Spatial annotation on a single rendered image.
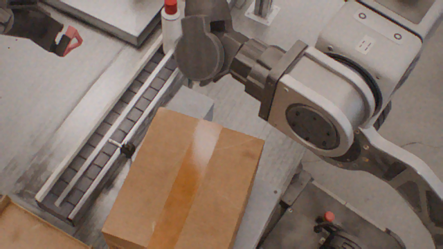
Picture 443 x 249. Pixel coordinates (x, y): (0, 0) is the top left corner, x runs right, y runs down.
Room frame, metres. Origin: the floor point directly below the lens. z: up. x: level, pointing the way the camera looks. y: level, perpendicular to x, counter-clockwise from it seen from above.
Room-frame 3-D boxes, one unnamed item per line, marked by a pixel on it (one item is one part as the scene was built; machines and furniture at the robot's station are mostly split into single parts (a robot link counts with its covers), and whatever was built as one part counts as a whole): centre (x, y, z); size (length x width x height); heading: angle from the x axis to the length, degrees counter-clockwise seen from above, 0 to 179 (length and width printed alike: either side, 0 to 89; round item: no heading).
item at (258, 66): (0.49, -0.05, 1.45); 0.09 x 0.08 x 0.12; 150
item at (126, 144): (0.58, 0.25, 0.91); 0.07 x 0.03 x 0.16; 68
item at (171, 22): (0.94, 0.18, 0.98); 0.05 x 0.05 x 0.20
